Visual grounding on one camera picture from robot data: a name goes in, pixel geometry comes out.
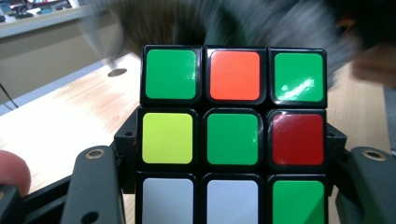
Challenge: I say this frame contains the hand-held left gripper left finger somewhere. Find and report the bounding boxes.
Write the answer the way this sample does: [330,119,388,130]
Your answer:
[112,108,140,194]

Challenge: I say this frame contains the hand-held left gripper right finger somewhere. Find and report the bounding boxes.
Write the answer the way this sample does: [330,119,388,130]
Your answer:
[325,121,348,195]

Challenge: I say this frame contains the multicoloured puzzle cube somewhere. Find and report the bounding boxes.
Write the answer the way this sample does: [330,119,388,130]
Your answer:
[134,44,332,224]

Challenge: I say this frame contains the grey fluffy cloth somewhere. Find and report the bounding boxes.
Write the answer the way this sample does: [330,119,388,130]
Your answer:
[80,0,362,91]

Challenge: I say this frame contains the dark round table grommet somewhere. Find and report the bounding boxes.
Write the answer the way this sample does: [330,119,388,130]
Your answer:
[106,67,128,78]

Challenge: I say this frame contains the light wooden desk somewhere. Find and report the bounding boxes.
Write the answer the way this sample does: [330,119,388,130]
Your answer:
[0,0,141,105]

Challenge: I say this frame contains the hanging black cable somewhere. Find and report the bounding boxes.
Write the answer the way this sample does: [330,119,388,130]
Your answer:
[0,82,20,110]

